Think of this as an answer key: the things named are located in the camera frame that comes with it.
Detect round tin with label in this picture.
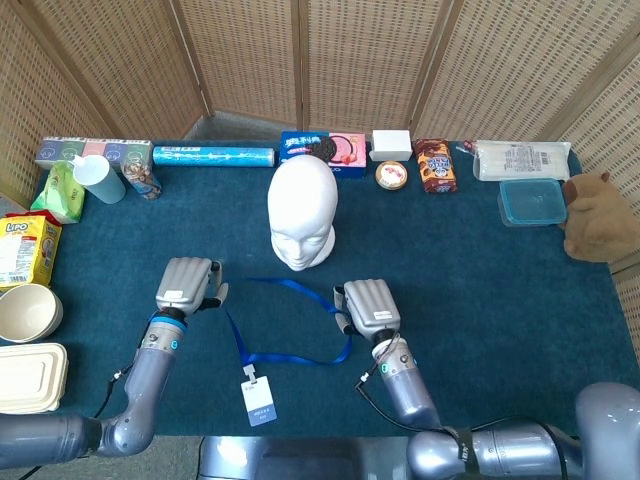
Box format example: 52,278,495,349
375,160,409,192

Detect small white box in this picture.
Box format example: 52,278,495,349
370,129,414,162

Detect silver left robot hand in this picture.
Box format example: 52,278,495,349
154,256,230,317

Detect pale blue plastic cup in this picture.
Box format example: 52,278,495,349
72,154,127,205

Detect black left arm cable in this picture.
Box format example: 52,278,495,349
92,362,136,419

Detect yellow Lipo snack packet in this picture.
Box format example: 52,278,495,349
0,210,63,292

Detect brown plush toy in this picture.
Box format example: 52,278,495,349
558,171,640,264

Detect blue lanyard with badge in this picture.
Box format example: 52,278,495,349
224,277,354,428

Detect blue tablecloth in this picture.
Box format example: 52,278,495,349
7,138,640,441

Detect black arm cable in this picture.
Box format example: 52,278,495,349
353,372,584,480
92,362,136,419

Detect clear plastic packet with barcode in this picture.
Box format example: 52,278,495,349
472,140,572,182

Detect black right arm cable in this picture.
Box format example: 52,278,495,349
353,372,584,480

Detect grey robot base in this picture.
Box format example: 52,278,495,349
197,436,416,480

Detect woven bamboo folding screen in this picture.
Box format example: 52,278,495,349
0,0,640,351

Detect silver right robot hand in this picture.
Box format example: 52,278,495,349
332,278,403,335

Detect multicolour tissue pack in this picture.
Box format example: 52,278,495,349
33,136,155,174

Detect green tissue packet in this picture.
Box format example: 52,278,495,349
29,161,87,225

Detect blue and pink Oreo box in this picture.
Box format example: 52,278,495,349
278,130,368,180

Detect clear container with blue lid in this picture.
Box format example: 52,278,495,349
496,178,569,228

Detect white foam mannequin head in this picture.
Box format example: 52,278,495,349
266,154,339,273

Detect cream bowl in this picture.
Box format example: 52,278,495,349
0,283,65,345

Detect cream lunch box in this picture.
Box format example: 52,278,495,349
0,342,70,415

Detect light blue film roll box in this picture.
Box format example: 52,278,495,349
152,145,277,168

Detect brown biscuit packet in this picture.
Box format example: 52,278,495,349
413,138,459,195

